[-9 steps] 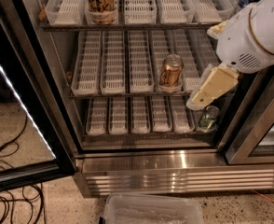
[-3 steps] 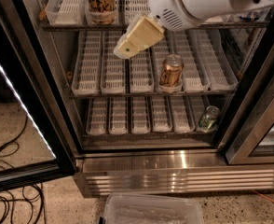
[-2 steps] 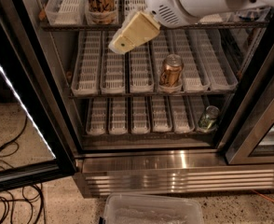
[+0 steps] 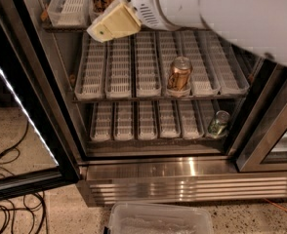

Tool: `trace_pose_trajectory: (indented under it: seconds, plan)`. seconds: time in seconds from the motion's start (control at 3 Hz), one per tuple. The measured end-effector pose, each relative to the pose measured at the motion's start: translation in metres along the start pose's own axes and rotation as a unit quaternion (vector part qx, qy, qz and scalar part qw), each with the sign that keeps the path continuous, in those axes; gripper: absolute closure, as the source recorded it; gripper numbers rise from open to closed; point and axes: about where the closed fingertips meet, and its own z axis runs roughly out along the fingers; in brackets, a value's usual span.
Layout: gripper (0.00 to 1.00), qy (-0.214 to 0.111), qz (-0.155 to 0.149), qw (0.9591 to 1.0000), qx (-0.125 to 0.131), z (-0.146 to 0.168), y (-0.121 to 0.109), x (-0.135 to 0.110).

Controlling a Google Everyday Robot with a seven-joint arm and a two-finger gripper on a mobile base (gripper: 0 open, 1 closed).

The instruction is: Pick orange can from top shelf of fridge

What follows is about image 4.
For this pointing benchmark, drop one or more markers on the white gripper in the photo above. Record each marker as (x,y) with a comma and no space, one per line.
(145,1)

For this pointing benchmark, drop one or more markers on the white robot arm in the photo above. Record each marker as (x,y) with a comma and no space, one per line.
(258,26)

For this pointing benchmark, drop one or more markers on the copper can middle shelf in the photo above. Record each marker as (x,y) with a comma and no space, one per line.
(179,75)

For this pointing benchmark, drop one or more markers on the stainless steel display fridge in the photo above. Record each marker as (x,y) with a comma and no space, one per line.
(163,173)

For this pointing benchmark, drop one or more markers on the green can bottom shelf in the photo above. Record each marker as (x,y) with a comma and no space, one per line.
(218,124)

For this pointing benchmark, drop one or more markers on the open glass fridge door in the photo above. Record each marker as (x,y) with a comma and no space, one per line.
(35,149)

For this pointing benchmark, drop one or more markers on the right glass fridge door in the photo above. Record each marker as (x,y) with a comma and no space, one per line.
(266,149)

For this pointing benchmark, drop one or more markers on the clear plastic container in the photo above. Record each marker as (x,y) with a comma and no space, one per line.
(140,218)

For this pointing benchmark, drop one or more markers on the top wire shelf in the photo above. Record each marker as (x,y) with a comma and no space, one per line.
(62,29)

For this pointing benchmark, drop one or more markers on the wire shelf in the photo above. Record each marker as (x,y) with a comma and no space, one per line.
(156,142)
(105,99)
(62,29)

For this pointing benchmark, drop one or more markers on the middle wire shelf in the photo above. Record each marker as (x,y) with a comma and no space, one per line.
(105,99)

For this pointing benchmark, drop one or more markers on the bottom wire shelf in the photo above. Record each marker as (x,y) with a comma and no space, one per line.
(156,142)

